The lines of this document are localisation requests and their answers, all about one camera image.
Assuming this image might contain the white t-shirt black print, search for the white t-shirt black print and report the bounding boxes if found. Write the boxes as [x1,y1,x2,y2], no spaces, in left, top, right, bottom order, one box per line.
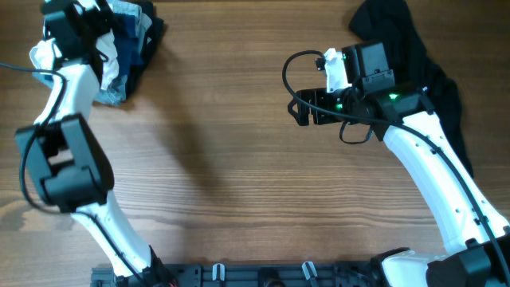
[29,0,120,92]

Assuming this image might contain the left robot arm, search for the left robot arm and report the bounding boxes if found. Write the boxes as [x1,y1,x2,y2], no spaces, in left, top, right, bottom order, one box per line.
[15,1,177,286]

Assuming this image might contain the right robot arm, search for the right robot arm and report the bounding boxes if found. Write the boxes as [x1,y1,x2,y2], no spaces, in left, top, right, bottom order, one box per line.
[288,86,509,286]

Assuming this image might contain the blue button shirt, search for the blue button shirt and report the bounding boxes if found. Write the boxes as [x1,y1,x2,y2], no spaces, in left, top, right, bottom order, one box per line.
[49,12,144,92]

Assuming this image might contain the black folded garment left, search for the black folded garment left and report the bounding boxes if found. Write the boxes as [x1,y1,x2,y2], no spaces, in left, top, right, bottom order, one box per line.
[125,1,165,98]

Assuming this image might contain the light grey folded garment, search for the light grey folded garment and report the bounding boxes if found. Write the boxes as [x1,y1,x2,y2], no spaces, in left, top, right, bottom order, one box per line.
[95,0,143,106]

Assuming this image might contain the black garment right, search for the black garment right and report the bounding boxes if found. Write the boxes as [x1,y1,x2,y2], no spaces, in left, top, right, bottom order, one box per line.
[349,0,474,176]

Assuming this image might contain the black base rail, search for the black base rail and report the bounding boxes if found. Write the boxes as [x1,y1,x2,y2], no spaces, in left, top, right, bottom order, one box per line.
[90,261,445,287]

